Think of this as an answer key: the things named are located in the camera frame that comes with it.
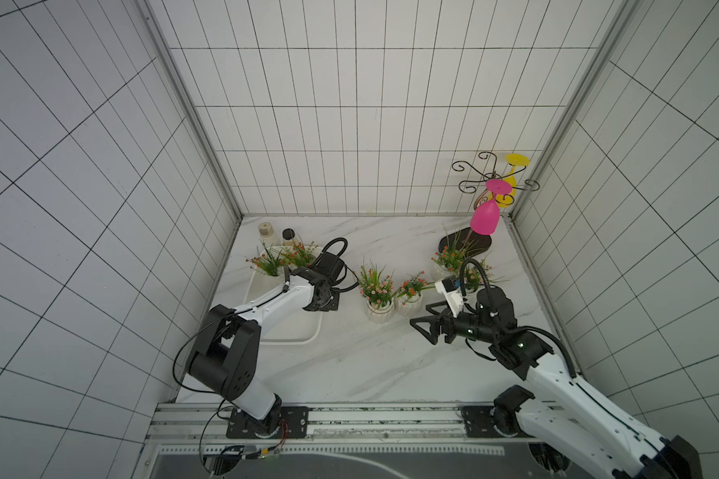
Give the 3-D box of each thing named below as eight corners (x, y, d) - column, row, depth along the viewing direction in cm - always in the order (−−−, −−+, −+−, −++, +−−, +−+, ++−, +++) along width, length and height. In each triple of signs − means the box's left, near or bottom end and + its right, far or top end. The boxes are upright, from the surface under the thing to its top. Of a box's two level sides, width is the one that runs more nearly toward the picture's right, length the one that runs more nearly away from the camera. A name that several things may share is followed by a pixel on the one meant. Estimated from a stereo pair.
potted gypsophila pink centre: (359, 323, 91) (358, 302, 81) (359, 288, 99) (359, 265, 88) (393, 323, 91) (397, 302, 81) (391, 288, 99) (394, 265, 89)
